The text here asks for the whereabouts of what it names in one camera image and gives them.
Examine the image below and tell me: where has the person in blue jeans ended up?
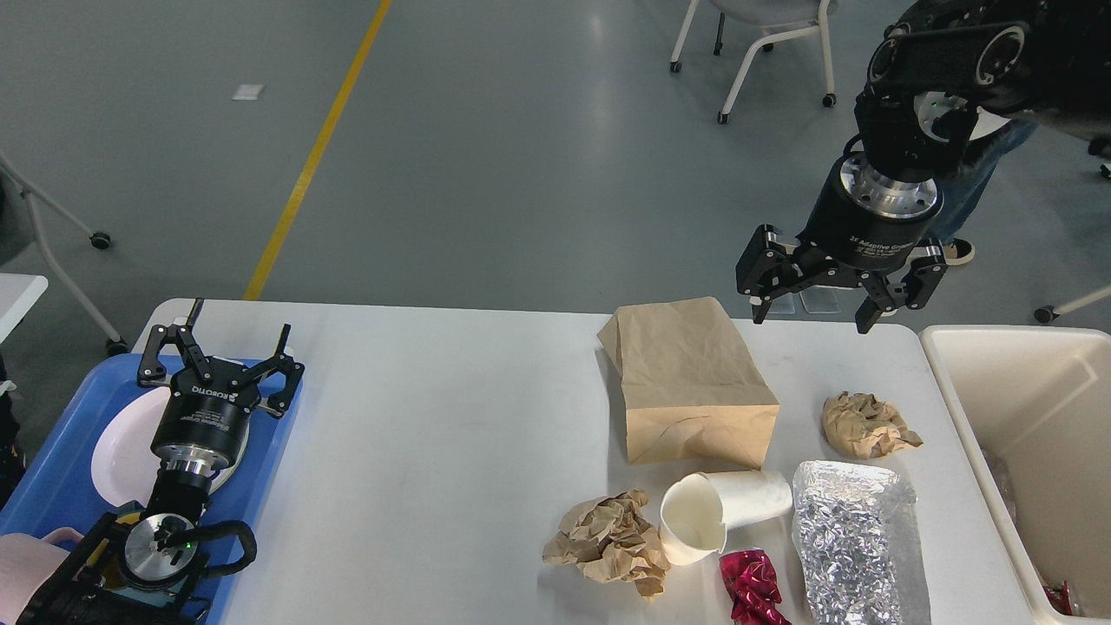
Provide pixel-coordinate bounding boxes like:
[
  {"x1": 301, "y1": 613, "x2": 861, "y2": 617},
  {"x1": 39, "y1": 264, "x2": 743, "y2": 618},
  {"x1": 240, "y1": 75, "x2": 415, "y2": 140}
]
[{"x1": 924, "y1": 120, "x2": 1039, "y2": 266}]

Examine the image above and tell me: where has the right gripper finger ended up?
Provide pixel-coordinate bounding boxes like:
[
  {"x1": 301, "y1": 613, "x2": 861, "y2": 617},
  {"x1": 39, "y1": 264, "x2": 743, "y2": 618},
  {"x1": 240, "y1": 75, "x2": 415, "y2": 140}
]
[
  {"x1": 735, "y1": 224, "x2": 834, "y2": 324},
  {"x1": 854, "y1": 239, "x2": 948, "y2": 335}
]

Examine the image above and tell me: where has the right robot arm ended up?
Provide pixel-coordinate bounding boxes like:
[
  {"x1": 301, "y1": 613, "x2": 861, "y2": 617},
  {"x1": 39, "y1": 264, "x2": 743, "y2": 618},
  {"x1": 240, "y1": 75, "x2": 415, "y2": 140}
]
[{"x1": 735, "y1": 1, "x2": 1110, "y2": 333}]

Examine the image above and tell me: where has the teal mug yellow inside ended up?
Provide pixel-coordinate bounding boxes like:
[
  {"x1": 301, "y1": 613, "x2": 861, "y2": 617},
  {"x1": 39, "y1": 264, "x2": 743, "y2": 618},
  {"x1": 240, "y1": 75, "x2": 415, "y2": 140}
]
[{"x1": 76, "y1": 505, "x2": 212, "y2": 624}]

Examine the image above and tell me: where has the white rolling stand left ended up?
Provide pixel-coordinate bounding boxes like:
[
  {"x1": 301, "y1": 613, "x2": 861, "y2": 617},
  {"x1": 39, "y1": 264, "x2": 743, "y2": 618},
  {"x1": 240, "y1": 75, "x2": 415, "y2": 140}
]
[{"x1": 1, "y1": 153, "x2": 130, "y2": 357}]

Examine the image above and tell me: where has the white side table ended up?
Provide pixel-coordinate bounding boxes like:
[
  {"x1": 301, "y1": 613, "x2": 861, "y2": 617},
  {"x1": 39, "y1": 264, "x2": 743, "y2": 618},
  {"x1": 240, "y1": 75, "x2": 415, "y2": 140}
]
[{"x1": 0, "y1": 273, "x2": 49, "y2": 343}]

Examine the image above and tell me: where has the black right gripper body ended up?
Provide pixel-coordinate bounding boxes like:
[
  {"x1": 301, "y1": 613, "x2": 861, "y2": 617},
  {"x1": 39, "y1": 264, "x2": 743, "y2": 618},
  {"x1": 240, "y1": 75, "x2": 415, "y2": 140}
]
[{"x1": 797, "y1": 153, "x2": 943, "y2": 273}]

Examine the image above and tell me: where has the silver foil bag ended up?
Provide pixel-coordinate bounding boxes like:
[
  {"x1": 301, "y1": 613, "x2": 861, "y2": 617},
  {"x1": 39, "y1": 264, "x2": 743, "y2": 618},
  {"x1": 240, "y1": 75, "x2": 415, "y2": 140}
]
[{"x1": 791, "y1": 460, "x2": 932, "y2": 624}]

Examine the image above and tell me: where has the brown paper bag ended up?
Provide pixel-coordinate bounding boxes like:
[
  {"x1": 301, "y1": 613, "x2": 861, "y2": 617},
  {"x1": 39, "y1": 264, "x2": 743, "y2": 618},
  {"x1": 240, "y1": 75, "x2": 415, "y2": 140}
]
[{"x1": 595, "y1": 298, "x2": 780, "y2": 470}]

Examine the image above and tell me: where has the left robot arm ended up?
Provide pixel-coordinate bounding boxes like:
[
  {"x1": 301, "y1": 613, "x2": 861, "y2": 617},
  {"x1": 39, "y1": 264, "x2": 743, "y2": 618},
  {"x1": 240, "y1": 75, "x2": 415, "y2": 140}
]
[{"x1": 3, "y1": 300, "x2": 306, "y2": 624}]

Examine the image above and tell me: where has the pink mug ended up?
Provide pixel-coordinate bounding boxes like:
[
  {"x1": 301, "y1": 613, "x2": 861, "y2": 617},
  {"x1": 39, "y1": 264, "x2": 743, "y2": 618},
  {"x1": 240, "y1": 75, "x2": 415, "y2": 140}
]
[{"x1": 1, "y1": 527, "x2": 84, "y2": 624}]

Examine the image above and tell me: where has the red foil wrapper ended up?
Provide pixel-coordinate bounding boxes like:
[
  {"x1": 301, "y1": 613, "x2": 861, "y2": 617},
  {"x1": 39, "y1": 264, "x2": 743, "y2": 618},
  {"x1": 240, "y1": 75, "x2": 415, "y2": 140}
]
[{"x1": 719, "y1": 550, "x2": 791, "y2": 624}]

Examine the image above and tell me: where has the red wrapper in bin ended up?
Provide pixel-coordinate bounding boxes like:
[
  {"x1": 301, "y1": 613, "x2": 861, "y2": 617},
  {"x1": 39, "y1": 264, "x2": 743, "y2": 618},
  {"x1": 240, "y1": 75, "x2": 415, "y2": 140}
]
[{"x1": 1041, "y1": 581, "x2": 1083, "y2": 616}]

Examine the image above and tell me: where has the crumpled brown paper ball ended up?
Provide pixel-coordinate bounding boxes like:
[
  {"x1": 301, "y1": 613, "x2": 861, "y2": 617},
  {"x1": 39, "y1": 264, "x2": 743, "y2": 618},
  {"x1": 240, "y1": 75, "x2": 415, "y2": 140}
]
[{"x1": 541, "y1": 488, "x2": 672, "y2": 602}]

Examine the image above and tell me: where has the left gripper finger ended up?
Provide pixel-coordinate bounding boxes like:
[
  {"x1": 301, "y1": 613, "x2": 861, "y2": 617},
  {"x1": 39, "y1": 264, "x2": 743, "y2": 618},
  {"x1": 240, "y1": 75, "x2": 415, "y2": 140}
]
[
  {"x1": 234, "y1": 324, "x2": 306, "y2": 419},
  {"x1": 136, "y1": 298, "x2": 209, "y2": 391}
]

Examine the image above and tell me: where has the small brown paper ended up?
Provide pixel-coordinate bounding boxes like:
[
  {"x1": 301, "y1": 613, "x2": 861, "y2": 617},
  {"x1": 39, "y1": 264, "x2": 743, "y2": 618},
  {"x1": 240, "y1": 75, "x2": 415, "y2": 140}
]
[{"x1": 821, "y1": 391, "x2": 924, "y2": 460}]

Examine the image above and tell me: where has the white paper cup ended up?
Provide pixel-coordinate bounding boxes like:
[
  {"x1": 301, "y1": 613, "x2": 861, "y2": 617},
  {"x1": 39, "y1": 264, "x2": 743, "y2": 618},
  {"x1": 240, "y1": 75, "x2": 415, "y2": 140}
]
[{"x1": 660, "y1": 470, "x2": 792, "y2": 566}]

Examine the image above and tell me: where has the pink plate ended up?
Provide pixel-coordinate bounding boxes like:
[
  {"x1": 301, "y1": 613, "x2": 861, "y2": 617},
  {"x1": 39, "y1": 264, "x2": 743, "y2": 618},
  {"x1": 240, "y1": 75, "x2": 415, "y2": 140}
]
[{"x1": 91, "y1": 386, "x2": 251, "y2": 508}]

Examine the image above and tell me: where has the beige plastic bin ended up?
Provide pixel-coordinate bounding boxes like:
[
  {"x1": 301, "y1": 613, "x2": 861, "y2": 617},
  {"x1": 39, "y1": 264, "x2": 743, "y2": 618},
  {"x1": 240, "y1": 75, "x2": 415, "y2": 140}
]
[{"x1": 920, "y1": 326, "x2": 1110, "y2": 624}]

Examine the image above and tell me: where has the white office chair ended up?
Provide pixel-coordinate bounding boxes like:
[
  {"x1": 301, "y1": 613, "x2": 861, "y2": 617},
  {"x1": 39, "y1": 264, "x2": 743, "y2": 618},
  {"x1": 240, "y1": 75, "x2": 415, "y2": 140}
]
[{"x1": 710, "y1": 1, "x2": 838, "y2": 124}]

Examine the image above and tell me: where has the chair caster right edge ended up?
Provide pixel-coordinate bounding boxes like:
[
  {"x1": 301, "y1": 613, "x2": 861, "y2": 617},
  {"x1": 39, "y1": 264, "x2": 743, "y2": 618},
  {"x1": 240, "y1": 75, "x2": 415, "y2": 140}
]
[{"x1": 1033, "y1": 285, "x2": 1111, "y2": 325}]

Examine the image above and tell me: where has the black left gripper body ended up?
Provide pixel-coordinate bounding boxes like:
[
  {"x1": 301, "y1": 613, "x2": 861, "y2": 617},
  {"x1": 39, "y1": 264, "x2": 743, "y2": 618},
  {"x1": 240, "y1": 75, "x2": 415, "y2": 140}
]
[{"x1": 150, "y1": 383, "x2": 261, "y2": 478}]

